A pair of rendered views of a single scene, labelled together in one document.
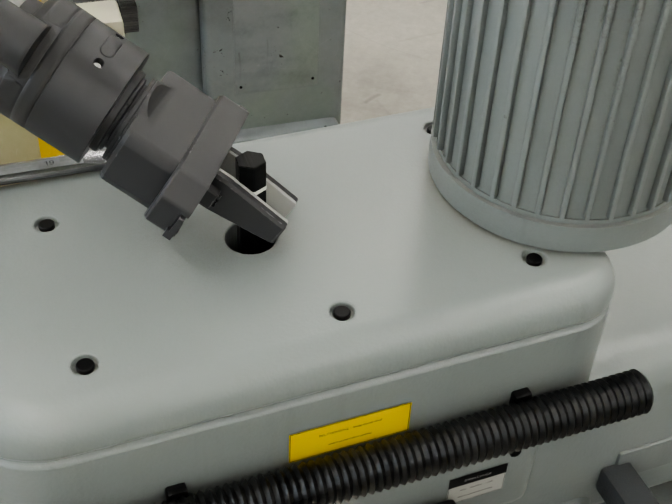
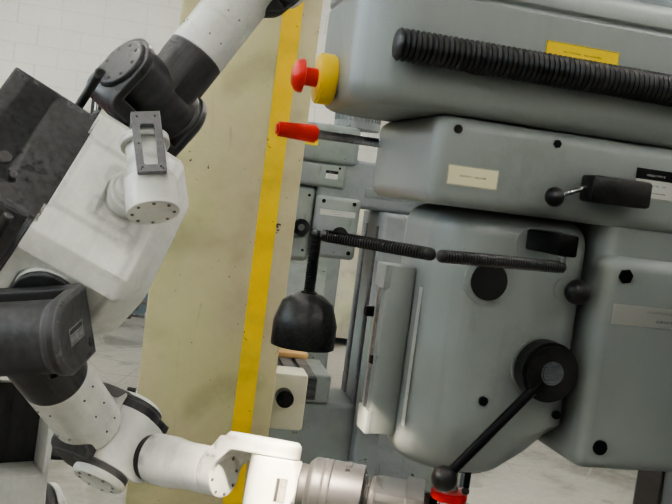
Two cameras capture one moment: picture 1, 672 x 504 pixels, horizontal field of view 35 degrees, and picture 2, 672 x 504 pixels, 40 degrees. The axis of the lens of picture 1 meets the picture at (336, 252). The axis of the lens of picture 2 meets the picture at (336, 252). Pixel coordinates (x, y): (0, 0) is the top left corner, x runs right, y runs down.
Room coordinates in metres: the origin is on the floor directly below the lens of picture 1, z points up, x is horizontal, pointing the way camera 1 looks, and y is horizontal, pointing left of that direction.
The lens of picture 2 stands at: (-0.59, 0.06, 1.63)
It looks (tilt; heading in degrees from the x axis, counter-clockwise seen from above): 4 degrees down; 9
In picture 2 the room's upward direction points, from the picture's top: 7 degrees clockwise
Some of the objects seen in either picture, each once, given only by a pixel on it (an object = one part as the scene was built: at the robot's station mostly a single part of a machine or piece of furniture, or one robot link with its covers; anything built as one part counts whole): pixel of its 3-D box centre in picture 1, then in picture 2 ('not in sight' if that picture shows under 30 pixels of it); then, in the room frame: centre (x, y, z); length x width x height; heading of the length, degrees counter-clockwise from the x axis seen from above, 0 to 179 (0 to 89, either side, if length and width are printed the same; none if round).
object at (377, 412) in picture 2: not in sight; (386, 347); (0.53, 0.16, 1.44); 0.04 x 0.04 x 0.21; 23
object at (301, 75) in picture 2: not in sight; (305, 76); (0.48, 0.30, 1.76); 0.04 x 0.03 x 0.04; 23
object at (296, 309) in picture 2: not in sight; (305, 318); (0.41, 0.25, 1.48); 0.07 x 0.07 x 0.06
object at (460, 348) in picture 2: not in sight; (474, 336); (0.58, 0.06, 1.47); 0.21 x 0.19 x 0.32; 23
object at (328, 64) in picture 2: not in sight; (324, 79); (0.49, 0.27, 1.76); 0.06 x 0.02 x 0.06; 23
